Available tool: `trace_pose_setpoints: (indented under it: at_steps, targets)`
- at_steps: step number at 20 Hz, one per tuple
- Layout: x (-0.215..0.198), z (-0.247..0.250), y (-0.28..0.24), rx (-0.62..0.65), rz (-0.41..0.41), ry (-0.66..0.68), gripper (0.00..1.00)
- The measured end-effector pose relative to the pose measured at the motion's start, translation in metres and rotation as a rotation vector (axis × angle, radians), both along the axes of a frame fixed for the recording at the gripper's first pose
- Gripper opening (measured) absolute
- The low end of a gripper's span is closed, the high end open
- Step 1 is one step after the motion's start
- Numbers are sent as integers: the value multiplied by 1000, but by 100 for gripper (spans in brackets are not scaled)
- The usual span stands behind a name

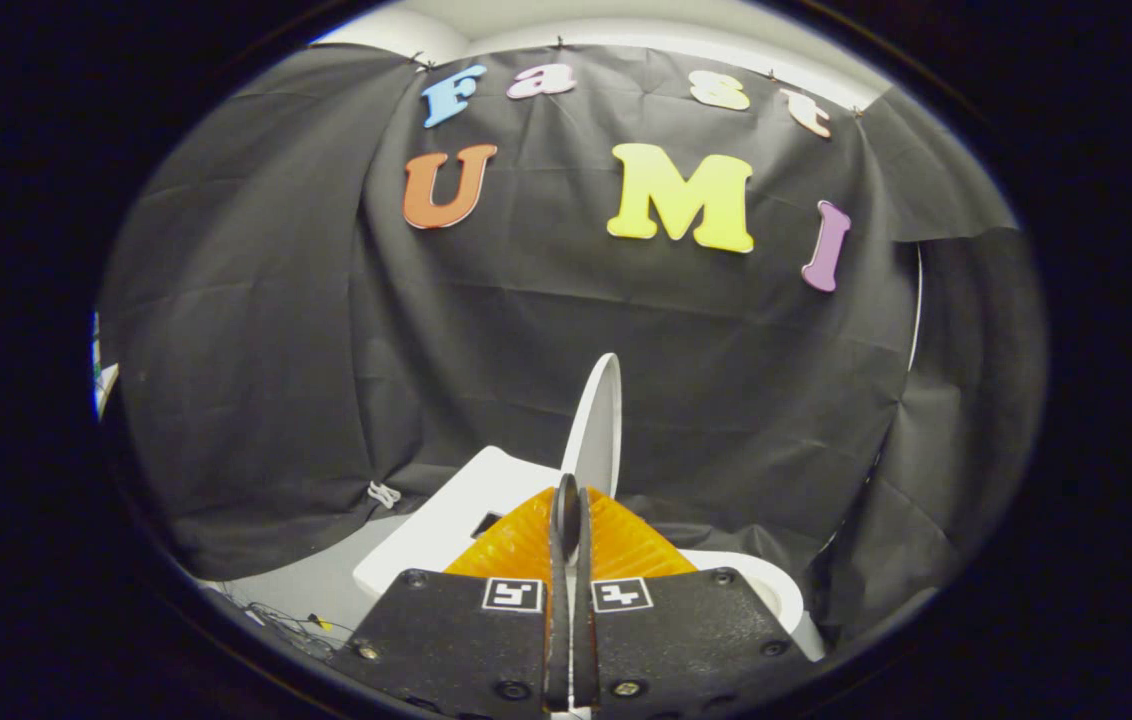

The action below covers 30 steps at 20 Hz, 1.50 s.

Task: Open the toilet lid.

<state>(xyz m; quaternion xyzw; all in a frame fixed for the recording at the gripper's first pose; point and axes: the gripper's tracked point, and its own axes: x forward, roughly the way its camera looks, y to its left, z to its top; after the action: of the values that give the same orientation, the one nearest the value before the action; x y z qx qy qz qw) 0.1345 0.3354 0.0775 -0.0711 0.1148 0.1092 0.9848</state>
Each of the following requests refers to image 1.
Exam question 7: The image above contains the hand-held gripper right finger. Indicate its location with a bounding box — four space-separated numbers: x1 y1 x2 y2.
571 478 818 717

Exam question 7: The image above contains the black backdrop cloth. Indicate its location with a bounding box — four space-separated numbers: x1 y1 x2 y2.
100 44 1048 643

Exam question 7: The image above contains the black cable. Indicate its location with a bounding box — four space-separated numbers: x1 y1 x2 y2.
242 600 340 663

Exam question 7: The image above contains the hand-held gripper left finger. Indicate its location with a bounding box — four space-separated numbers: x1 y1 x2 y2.
331 476 573 717

